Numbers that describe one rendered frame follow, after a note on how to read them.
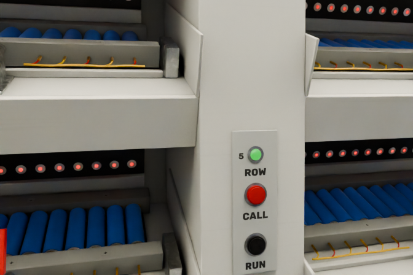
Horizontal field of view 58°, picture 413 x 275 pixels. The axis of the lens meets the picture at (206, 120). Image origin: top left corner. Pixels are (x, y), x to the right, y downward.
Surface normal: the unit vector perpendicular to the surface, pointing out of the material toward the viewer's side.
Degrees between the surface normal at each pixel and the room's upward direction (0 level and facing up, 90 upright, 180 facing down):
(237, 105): 90
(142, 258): 111
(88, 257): 21
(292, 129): 90
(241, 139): 90
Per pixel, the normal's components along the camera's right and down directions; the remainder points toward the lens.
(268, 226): 0.25, 0.05
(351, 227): 0.08, -0.91
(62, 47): 0.23, 0.40
